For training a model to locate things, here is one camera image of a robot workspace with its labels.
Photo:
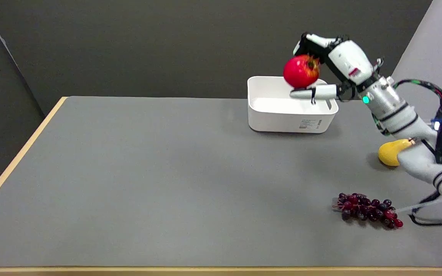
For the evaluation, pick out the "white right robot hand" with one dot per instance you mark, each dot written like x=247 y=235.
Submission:
x=349 y=61

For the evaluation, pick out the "red pomegranate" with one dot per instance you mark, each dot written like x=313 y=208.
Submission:
x=300 y=71

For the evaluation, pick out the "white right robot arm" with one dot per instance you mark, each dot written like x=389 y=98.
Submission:
x=409 y=126

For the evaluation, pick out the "white plastic box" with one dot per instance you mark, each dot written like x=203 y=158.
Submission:
x=282 y=111

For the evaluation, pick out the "yellow pear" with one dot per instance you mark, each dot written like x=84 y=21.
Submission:
x=390 y=152

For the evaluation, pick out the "dark red grape bunch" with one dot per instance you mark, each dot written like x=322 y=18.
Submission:
x=366 y=210

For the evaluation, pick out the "grey table mat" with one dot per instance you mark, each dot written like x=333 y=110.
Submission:
x=213 y=180

